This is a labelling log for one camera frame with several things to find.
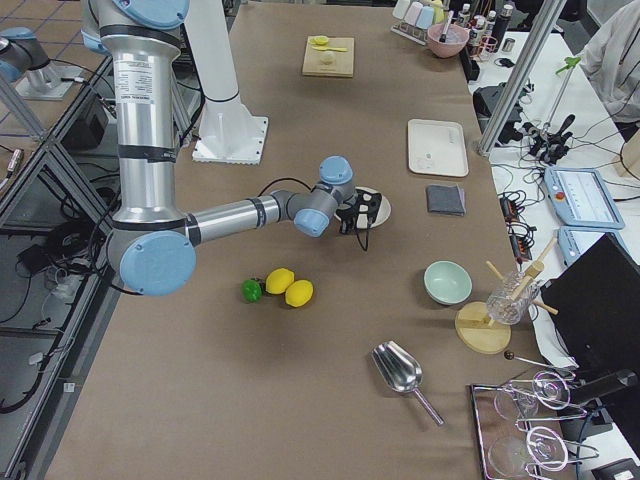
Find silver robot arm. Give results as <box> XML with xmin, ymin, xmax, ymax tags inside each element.
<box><xmin>82</xmin><ymin>1</ymin><xmax>359</xmax><ymax>296</ymax></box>
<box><xmin>1</xmin><ymin>27</ymin><xmax>77</xmax><ymax>101</ymax></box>

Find wooden cup stand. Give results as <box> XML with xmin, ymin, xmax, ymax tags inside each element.
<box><xmin>455</xmin><ymin>237</ymin><xmax>558</xmax><ymax>354</ymax></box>

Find pink pastel cup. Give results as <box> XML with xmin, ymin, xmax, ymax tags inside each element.
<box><xmin>403</xmin><ymin>1</ymin><xmax>423</xmax><ymax>26</ymax></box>

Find white pastel cup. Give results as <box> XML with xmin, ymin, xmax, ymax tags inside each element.
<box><xmin>392</xmin><ymin>0</ymin><xmax>411</xmax><ymax>20</ymax></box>

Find pink ice bowl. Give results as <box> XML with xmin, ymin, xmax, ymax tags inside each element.
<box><xmin>427</xmin><ymin>24</ymin><xmax>469</xmax><ymax>58</ymax></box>

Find black monitor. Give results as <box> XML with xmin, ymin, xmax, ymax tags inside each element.
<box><xmin>542</xmin><ymin>233</ymin><xmax>639</xmax><ymax>372</ymax></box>

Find silver metal scoop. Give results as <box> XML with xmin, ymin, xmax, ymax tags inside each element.
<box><xmin>371</xmin><ymin>341</ymin><xmax>445</xmax><ymax>427</ymax></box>

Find cream round plate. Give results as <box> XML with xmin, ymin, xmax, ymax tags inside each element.
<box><xmin>355</xmin><ymin>186</ymin><xmax>391</xmax><ymax>230</ymax></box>

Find blue pastel cup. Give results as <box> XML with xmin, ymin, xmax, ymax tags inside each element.
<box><xmin>416</xmin><ymin>5</ymin><xmax>434</xmax><ymax>30</ymax></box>

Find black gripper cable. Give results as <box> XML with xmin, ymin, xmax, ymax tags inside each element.
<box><xmin>256</xmin><ymin>177</ymin><xmax>319</xmax><ymax>197</ymax></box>

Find lower yellow lemon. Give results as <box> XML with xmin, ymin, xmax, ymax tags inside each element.
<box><xmin>265</xmin><ymin>267</ymin><xmax>295</xmax><ymax>295</ymax></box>

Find green lime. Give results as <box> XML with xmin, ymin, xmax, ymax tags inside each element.
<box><xmin>241</xmin><ymin>278</ymin><xmax>263</xmax><ymax>303</ymax></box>

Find upper teach pendant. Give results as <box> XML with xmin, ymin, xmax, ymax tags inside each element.
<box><xmin>544</xmin><ymin>166</ymin><xmax>625</xmax><ymax>230</ymax></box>

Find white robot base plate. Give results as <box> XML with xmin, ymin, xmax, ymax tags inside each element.
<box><xmin>192</xmin><ymin>114</ymin><xmax>269</xmax><ymax>165</ymax></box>

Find clear glass cup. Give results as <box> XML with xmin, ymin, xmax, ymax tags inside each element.
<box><xmin>486</xmin><ymin>272</ymin><xmax>540</xmax><ymax>325</ymax></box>

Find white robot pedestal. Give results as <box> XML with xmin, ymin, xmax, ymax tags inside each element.
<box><xmin>185</xmin><ymin>0</ymin><xmax>252</xmax><ymax>136</ymax></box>

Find aluminium frame post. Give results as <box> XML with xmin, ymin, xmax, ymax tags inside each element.
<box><xmin>477</xmin><ymin>0</ymin><xmax>566</xmax><ymax>158</ymax></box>

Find metal ice scoop handle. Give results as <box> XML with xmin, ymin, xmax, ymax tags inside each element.
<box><xmin>439</xmin><ymin>10</ymin><xmax>454</xmax><ymax>44</ymax></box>

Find lemon slices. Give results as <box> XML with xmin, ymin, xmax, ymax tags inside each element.
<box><xmin>308</xmin><ymin>35</ymin><xmax>329</xmax><ymax>46</ymax></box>

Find yellow lemon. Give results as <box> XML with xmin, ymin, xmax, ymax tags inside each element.
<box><xmin>285</xmin><ymin>279</ymin><xmax>314</xmax><ymax>308</ymax></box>
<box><xmin>265</xmin><ymin>267</ymin><xmax>295</xmax><ymax>295</ymax></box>

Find upper yellow lemon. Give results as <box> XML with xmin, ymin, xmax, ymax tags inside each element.
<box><xmin>285</xmin><ymin>279</ymin><xmax>314</xmax><ymax>308</ymax></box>

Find grey folded cloth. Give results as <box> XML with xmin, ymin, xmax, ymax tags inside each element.
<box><xmin>426</xmin><ymin>184</ymin><xmax>466</xmax><ymax>216</ymax></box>

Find cream rabbit tray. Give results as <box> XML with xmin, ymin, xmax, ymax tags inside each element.
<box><xmin>407</xmin><ymin>119</ymin><xmax>469</xmax><ymax>178</ymax></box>

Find yellow plastic knife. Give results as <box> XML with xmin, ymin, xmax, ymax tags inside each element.
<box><xmin>311</xmin><ymin>45</ymin><xmax>349</xmax><ymax>53</ymax></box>

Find teach pendant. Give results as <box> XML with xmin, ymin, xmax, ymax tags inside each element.
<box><xmin>544</xmin><ymin>166</ymin><xmax>625</xmax><ymax>230</ymax></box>
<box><xmin>557</xmin><ymin>226</ymin><xmax>625</xmax><ymax>267</ymax></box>

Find black glass tray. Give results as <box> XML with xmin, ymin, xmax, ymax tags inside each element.
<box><xmin>467</xmin><ymin>382</ymin><xmax>640</xmax><ymax>480</ymax></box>

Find wooden cutting board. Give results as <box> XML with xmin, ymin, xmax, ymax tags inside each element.
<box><xmin>302</xmin><ymin>36</ymin><xmax>355</xmax><ymax>78</ymax></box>

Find mint green bowl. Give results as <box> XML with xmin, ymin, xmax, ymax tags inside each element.
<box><xmin>423</xmin><ymin>260</ymin><xmax>472</xmax><ymax>306</ymax></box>

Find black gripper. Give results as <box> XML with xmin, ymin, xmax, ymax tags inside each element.
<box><xmin>335</xmin><ymin>191</ymin><xmax>382</xmax><ymax>234</ymax></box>

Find lower teach pendant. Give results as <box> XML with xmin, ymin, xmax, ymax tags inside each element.
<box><xmin>557</xmin><ymin>226</ymin><xmax>625</xmax><ymax>267</ymax></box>

